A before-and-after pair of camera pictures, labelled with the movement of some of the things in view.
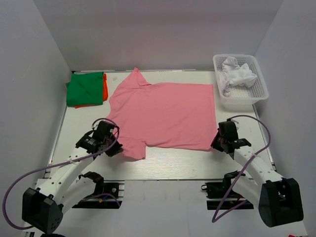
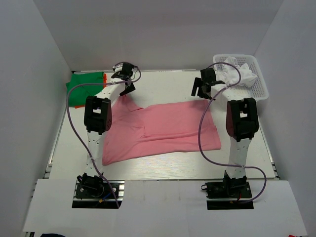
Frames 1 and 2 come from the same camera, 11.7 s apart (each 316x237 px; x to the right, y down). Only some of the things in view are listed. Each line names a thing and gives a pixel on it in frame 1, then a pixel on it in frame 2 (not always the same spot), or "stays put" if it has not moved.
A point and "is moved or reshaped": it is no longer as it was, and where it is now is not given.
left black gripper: [117, 149] to [131, 88]
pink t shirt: [176, 114] is moved or reshaped
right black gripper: [215, 144] to [198, 83]
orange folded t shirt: [105, 93] stays put
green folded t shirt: [85, 89] stays put
